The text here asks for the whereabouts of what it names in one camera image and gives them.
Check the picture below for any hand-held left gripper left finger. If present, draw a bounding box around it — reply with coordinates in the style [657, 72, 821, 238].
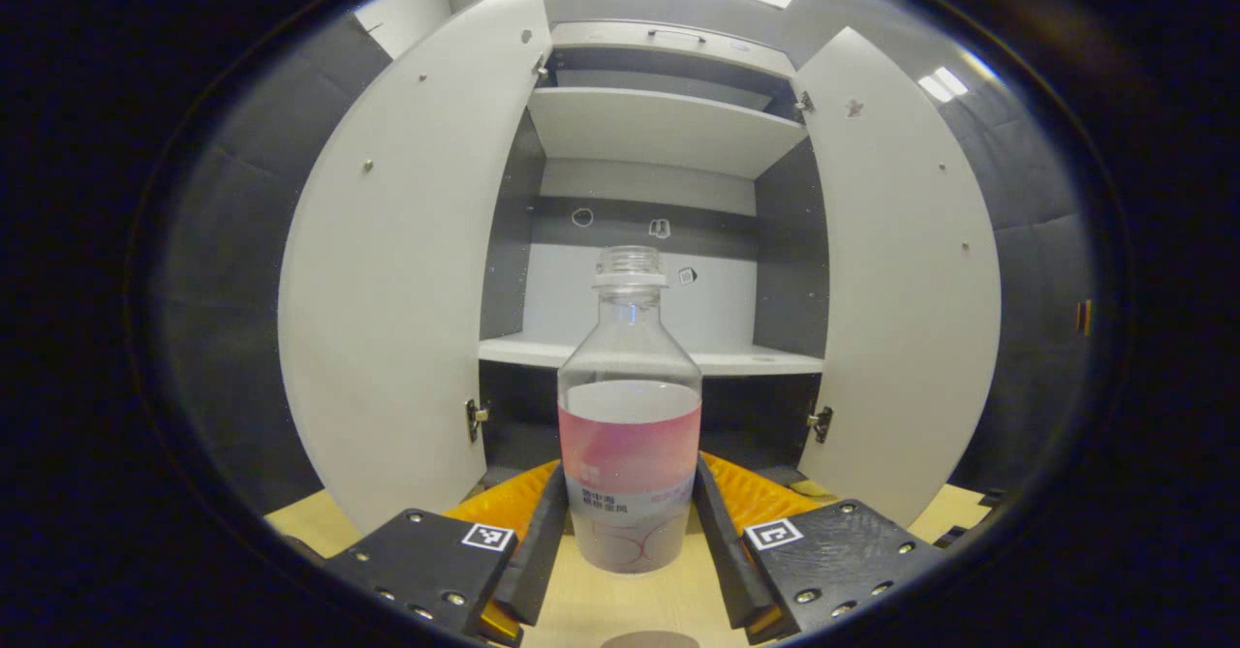
[325, 459, 571, 644]

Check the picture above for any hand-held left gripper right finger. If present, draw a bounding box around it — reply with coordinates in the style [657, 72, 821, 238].
[693, 451, 946, 644]

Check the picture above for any brown round coaster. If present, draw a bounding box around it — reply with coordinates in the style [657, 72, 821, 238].
[601, 631, 700, 648]

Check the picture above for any clear plastic bottle pink label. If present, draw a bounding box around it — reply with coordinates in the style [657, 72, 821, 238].
[557, 245, 703, 574]

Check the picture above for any grey cabinet door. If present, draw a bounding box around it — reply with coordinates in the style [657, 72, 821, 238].
[792, 26, 1002, 528]
[278, 0, 553, 535]

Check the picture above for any small ceiling light panel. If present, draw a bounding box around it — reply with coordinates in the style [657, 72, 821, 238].
[917, 67, 970, 104]

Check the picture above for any black backdrop cloth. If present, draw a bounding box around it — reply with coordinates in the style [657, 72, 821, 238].
[145, 14, 1105, 513]

